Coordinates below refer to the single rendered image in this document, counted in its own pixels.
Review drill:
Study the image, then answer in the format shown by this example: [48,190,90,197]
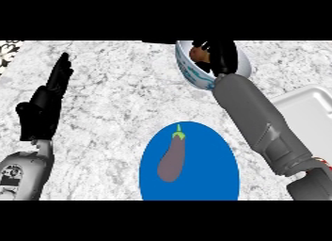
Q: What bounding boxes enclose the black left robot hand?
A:
[14,52,76,142]

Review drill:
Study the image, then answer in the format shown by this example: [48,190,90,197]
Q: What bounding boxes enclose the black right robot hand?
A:
[191,40,241,77]

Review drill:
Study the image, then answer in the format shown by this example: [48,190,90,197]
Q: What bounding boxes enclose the white rectangular tray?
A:
[269,84,332,169]

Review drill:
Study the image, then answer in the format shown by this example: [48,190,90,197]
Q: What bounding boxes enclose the brown pear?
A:
[190,45,212,64]

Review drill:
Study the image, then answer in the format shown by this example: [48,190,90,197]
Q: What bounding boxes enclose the white bowl with blue pattern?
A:
[175,40,253,91]

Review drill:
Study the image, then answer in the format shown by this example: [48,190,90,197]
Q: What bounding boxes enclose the purple eggplant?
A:
[156,123,188,183]

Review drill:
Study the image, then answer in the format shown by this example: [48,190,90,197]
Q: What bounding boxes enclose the blue plate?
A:
[140,120,241,201]

